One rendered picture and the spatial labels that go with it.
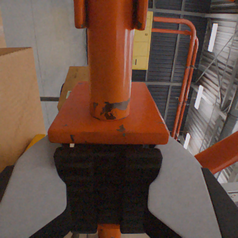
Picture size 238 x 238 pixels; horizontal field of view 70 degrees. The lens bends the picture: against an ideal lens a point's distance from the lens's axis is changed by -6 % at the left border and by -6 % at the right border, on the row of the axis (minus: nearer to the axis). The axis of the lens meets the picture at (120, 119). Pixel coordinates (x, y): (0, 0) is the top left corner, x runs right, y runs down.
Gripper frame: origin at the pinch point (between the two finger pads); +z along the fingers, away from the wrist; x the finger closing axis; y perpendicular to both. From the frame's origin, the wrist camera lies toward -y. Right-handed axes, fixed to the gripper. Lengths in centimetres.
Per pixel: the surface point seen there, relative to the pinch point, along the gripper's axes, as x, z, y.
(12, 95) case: -13.7, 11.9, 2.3
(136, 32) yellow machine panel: 85, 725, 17
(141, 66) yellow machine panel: 116, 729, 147
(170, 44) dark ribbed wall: 318, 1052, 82
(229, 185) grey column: 123, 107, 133
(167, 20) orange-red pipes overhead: 206, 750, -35
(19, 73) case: -13.7, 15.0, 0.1
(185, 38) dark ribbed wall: 403, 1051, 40
